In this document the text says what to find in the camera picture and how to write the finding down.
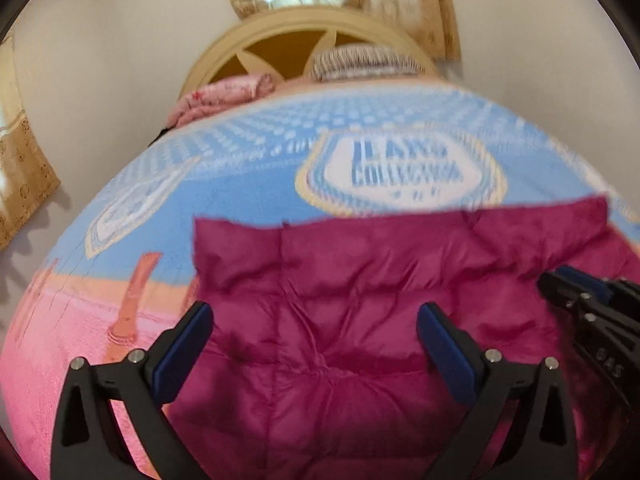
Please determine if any magenta quilted puffer jacket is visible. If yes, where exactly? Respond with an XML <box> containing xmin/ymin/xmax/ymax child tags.
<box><xmin>168</xmin><ymin>198</ymin><xmax>639</xmax><ymax>479</ymax></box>

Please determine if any blue and pink bed blanket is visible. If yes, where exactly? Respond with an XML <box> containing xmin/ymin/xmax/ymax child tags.
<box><xmin>1</xmin><ymin>79</ymin><xmax>639</xmax><ymax>479</ymax></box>

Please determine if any beige side window curtain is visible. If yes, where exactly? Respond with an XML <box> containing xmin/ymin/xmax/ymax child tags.
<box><xmin>0</xmin><ymin>36</ymin><xmax>61</xmax><ymax>249</ymax></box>

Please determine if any striped pillow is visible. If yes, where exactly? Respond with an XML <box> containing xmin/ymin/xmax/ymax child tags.
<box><xmin>310</xmin><ymin>44</ymin><xmax>425</xmax><ymax>82</ymax></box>

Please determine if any pink floral folded quilt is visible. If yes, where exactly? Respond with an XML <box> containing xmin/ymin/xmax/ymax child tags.
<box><xmin>165</xmin><ymin>74</ymin><xmax>276</xmax><ymax>129</ymax></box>

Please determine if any cream wooden headboard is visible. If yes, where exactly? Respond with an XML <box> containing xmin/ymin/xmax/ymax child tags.
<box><xmin>180</xmin><ymin>6</ymin><xmax>438</xmax><ymax>96</ymax></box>

